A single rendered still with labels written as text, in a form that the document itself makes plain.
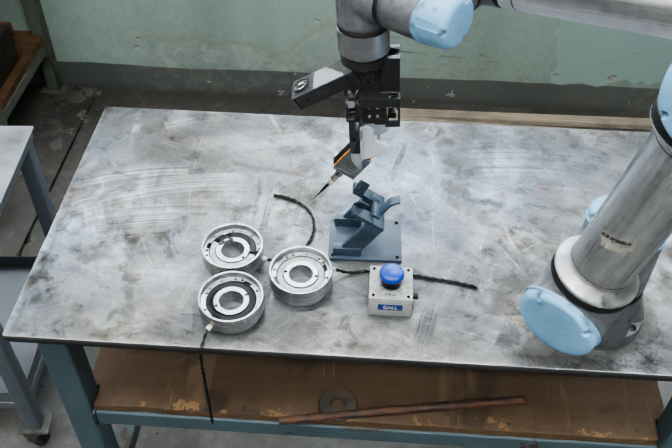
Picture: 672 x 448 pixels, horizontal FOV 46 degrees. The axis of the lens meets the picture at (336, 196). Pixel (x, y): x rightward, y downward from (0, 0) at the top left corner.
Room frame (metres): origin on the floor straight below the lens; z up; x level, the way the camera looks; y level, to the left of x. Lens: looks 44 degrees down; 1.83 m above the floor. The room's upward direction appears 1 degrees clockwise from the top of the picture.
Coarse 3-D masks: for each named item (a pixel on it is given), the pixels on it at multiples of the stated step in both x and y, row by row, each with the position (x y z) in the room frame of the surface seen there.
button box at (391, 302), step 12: (372, 276) 0.84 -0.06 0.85; (408, 276) 0.85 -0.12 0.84; (372, 288) 0.82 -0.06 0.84; (384, 288) 0.82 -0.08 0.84; (396, 288) 0.82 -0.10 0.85; (408, 288) 0.82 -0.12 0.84; (372, 300) 0.80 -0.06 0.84; (384, 300) 0.80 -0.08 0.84; (396, 300) 0.80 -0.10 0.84; (408, 300) 0.80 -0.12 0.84; (372, 312) 0.80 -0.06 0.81; (384, 312) 0.80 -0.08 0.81; (396, 312) 0.80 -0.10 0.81; (408, 312) 0.80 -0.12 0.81
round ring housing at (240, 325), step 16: (224, 272) 0.85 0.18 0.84; (240, 272) 0.85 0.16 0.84; (208, 288) 0.83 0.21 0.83; (224, 288) 0.83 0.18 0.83; (240, 288) 0.83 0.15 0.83; (256, 288) 0.83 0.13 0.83; (224, 304) 0.82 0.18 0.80; (256, 304) 0.80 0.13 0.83; (208, 320) 0.76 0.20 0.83; (224, 320) 0.75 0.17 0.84; (240, 320) 0.76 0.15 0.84; (256, 320) 0.77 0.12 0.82
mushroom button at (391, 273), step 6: (390, 264) 0.85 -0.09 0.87; (396, 264) 0.85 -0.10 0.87; (384, 270) 0.83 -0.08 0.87; (390, 270) 0.83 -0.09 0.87; (396, 270) 0.83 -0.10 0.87; (402, 270) 0.83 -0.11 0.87; (384, 276) 0.82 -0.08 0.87; (390, 276) 0.82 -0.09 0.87; (396, 276) 0.82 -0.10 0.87; (402, 276) 0.82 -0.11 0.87; (390, 282) 0.81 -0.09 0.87; (396, 282) 0.81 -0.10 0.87
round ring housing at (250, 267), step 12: (216, 228) 0.95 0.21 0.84; (228, 228) 0.96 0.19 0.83; (240, 228) 0.96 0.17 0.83; (252, 228) 0.95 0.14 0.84; (204, 240) 0.92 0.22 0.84; (240, 240) 0.94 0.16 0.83; (204, 252) 0.91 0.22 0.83; (216, 252) 0.91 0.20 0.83; (228, 252) 0.93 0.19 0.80; (240, 252) 0.93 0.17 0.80; (204, 264) 0.89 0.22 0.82; (216, 264) 0.87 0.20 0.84; (252, 264) 0.88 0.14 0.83
